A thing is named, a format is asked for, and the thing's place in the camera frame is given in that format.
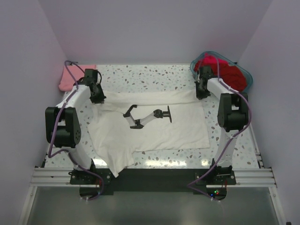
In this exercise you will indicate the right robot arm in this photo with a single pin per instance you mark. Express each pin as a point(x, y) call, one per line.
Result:
point(232, 116)

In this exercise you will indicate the bright pink t shirt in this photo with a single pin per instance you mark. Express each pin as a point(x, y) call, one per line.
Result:
point(212, 60)

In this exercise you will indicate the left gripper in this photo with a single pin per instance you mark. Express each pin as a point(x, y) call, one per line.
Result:
point(100, 100)

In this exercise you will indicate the teal plastic basket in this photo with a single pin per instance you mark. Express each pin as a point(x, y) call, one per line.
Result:
point(246, 74)

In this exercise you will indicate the dark red t shirt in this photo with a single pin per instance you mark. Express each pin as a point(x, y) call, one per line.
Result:
point(231, 75)

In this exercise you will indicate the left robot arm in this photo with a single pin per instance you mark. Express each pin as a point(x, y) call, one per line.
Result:
point(63, 131)

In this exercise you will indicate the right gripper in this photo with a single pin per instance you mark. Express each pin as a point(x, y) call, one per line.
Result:
point(199, 95)

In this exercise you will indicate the folded pink t shirt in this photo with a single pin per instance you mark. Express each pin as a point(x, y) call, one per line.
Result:
point(67, 82)

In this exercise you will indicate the white t shirt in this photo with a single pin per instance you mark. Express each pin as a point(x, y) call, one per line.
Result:
point(135, 122)

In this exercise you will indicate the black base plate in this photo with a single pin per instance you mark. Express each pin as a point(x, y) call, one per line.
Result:
point(101, 182)

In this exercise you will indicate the aluminium frame rail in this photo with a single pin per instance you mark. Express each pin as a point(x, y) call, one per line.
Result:
point(155, 192)

